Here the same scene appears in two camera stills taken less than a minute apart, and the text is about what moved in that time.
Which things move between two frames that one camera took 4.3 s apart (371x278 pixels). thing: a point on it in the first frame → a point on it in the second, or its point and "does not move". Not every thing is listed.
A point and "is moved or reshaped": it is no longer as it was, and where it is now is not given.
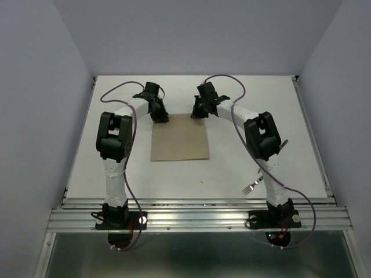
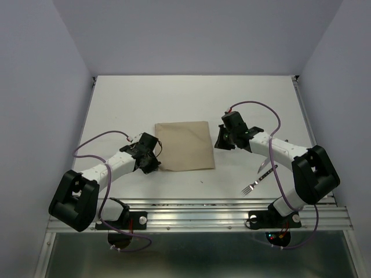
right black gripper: [196, 113] → [219, 143]
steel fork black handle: [250, 187] does not move
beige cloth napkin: [183, 137] is moved or reshaped
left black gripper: [163, 115] → [153, 167]
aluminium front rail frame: [198, 214] does not move
